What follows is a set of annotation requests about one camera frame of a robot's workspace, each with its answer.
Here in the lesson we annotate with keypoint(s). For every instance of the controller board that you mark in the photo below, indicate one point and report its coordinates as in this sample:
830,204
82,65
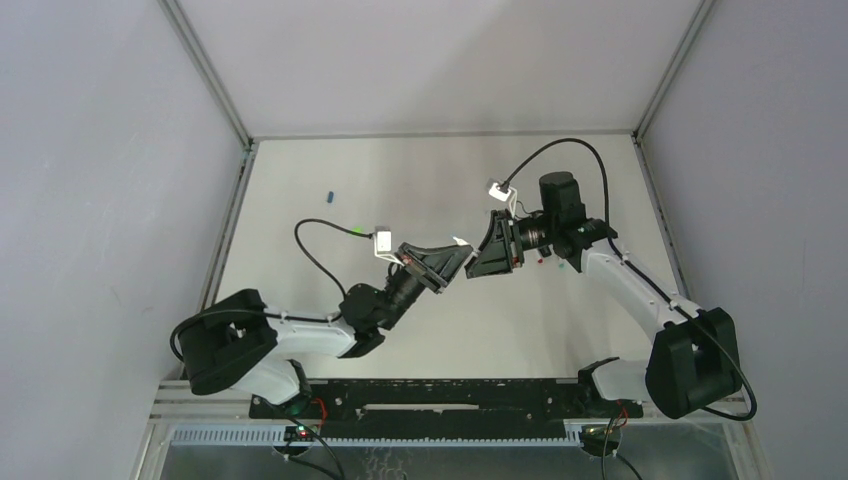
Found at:
595,435
298,434

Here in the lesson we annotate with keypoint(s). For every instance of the left controller board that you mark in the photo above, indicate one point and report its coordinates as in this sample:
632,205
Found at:
298,434

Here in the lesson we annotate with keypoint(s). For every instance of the aluminium frame rail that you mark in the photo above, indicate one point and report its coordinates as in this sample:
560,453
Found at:
236,418

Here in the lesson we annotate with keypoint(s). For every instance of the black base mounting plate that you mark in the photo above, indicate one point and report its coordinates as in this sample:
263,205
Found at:
457,409

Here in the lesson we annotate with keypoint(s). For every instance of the right controller board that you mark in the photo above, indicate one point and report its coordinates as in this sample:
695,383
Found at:
595,435

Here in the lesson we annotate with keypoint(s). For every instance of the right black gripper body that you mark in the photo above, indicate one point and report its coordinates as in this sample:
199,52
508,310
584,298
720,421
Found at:
510,238

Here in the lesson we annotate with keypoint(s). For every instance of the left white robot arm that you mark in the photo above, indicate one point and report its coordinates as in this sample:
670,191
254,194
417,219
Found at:
241,343

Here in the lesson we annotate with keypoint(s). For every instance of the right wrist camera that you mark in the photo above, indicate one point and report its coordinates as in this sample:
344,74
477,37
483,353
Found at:
504,193

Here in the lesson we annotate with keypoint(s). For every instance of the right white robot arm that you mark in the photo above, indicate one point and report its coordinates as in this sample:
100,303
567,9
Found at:
693,361

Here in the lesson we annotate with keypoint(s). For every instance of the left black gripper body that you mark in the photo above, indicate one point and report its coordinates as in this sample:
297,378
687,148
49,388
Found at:
419,268

